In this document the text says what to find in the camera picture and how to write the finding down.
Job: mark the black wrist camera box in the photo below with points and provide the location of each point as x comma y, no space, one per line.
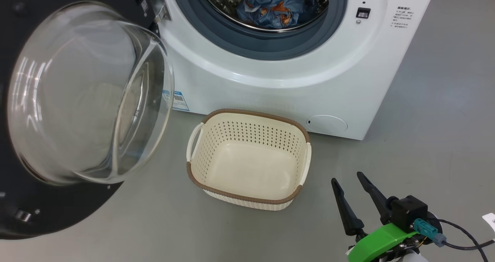
410,211

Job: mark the glass washer door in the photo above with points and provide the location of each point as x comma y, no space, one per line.
85,99

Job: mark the cream perforated plastic laundry basket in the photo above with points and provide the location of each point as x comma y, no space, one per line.
247,165

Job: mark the white paper tag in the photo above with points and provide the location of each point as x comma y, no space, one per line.
490,221

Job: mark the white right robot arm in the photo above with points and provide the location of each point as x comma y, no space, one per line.
408,257

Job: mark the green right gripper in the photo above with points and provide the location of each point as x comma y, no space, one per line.
379,240

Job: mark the white front-load washing machine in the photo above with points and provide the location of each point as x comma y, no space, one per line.
348,72

